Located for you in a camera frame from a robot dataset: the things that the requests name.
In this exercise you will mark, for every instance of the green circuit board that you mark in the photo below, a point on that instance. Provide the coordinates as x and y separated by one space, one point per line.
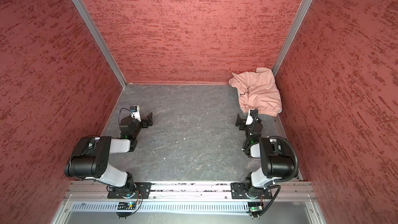
126 206
255 207

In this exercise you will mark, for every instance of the aluminium corner post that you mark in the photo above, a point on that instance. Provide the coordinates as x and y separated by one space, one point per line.
297 21
84 13

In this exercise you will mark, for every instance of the white slotted cable duct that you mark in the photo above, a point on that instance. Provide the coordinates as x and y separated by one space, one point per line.
164 207

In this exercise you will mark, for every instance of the left green circuit board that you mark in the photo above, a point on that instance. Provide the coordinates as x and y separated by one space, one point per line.
126 206

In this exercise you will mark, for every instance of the right green circuit board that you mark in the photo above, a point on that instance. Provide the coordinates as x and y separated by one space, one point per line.
255 207

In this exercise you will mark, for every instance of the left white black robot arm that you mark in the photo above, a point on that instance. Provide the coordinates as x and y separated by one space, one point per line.
90 158

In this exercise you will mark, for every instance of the right aluminium corner post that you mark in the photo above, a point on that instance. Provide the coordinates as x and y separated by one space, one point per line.
297 21

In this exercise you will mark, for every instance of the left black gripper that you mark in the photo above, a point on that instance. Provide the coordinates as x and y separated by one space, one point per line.
145 122

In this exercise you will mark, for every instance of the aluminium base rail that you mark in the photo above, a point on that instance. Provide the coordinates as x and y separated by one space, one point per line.
294 191

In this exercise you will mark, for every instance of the pink shorts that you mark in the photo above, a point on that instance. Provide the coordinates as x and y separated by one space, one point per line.
257 90

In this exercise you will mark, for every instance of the left aluminium corner post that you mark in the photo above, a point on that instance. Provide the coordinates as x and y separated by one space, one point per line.
84 13

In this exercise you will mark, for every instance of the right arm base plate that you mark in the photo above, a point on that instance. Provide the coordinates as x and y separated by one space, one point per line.
242 191

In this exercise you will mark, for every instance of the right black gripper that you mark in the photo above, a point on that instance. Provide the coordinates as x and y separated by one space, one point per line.
243 123

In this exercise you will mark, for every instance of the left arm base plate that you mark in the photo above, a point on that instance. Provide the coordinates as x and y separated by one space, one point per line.
143 189

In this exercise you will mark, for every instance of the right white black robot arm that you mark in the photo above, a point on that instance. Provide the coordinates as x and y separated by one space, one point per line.
279 162

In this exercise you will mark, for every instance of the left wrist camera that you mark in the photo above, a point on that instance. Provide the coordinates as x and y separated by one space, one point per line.
135 112

